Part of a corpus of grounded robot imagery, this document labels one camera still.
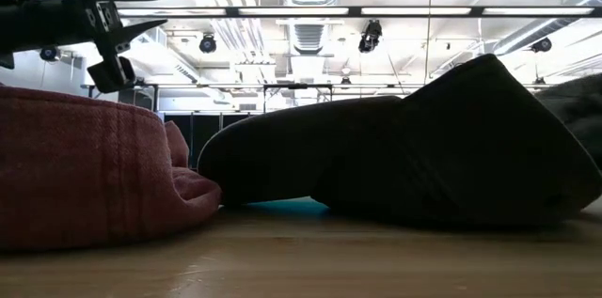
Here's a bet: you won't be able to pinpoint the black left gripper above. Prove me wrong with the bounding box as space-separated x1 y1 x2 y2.
0 0 168 94

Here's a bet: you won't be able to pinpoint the red baseball cap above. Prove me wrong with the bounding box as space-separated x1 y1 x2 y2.
0 84 222 252

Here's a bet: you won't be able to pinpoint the black baseball cap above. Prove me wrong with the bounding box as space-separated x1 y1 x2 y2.
197 53 602 227

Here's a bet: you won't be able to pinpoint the black partition panels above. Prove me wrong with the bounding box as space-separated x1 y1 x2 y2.
162 112 264 170

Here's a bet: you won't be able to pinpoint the long ceiling light bar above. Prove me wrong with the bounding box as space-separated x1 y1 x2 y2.
116 5 602 19

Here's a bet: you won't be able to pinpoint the blue plastic bin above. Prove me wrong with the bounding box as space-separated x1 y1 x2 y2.
244 196 330 218

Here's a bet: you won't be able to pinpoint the ceiling air vent duct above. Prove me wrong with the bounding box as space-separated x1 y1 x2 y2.
280 0 345 57

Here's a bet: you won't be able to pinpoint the thin hanging ceiling cable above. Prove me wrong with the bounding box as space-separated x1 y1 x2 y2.
423 0 433 86

